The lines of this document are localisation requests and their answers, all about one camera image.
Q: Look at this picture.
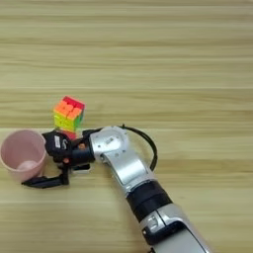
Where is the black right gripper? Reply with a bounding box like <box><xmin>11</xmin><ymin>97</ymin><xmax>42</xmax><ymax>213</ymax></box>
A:
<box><xmin>21</xmin><ymin>128</ymin><xmax>97</xmax><ymax>190</ymax></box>

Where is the pink plastic cup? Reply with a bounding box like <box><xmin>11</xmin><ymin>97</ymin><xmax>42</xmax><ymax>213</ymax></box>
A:
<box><xmin>0</xmin><ymin>128</ymin><xmax>47</xmax><ymax>184</ymax></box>

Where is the multicolour puzzle cube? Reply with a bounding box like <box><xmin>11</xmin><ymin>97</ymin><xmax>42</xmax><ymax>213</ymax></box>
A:
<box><xmin>52</xmin><ymin>95</ymin><xmax>86</xmax><ymax>133</ymax></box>

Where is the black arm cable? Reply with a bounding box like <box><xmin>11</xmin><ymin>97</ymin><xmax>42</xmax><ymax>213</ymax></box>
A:
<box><xmin>120</xmin><ymin>124</ymin><xmax>159</xmax><ymax>172</ymax></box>

